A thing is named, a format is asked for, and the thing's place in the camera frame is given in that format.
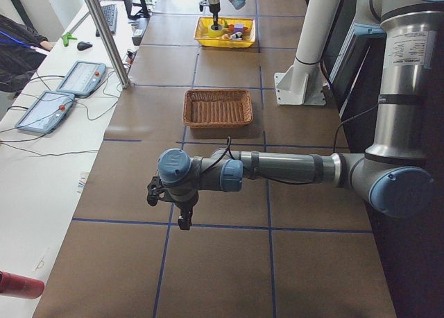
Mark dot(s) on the teach pendant near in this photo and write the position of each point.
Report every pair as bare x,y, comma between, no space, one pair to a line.
46,113

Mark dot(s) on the red cylinder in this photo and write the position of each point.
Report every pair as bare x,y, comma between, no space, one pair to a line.
20,286

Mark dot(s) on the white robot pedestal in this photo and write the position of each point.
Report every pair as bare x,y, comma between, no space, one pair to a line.
302,84

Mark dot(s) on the panda figurine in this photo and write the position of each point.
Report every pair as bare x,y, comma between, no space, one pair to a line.
238,36

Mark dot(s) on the black keyboard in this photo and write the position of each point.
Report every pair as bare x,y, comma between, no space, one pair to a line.
110,12

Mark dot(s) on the green clamp tool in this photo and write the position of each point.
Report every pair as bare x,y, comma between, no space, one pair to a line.
66,38

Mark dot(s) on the yellow plastic basket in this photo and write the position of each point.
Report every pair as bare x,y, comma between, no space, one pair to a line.
201,33

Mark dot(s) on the teach pendant far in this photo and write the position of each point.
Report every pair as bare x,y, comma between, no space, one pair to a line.
83,78

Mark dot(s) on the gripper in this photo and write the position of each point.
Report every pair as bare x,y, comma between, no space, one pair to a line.
214,4
184,204

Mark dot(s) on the yellow tape roll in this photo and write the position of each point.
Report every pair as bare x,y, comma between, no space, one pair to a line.
215,31

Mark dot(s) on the brown wicker basket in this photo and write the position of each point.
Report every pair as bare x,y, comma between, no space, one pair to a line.
217,108

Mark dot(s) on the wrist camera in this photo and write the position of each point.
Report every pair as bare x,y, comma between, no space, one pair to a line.
156,191

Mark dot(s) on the toy carrot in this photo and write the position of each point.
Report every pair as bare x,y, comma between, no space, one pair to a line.
228,26

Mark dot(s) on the purple foam block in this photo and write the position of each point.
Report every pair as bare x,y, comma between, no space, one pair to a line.
238,27

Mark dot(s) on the teach pendant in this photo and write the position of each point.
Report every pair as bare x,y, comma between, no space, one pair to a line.
83,78
46,113

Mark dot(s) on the aluminium frame post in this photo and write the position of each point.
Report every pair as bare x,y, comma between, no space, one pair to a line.
95,11

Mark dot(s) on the black computer mouse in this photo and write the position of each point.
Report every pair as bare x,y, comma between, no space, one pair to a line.
81,46

